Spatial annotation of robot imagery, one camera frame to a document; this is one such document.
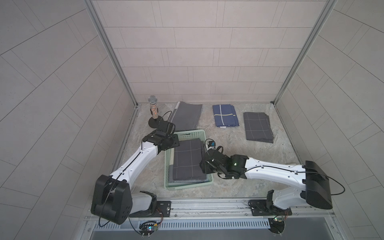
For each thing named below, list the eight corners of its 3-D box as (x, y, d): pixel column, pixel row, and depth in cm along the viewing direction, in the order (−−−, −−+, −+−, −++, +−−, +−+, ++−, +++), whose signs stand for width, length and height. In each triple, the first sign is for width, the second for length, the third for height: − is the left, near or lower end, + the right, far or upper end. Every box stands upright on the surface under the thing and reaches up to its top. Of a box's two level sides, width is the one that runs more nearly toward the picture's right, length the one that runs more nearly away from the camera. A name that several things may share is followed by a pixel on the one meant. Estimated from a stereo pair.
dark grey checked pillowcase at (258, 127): (247, 142, 97) (248, 141, 95) (241, 113, 113) (241, 112, 111) (276, 142, 97) (277, 141, 95) (265, 114, 113) (266, 112, 111)
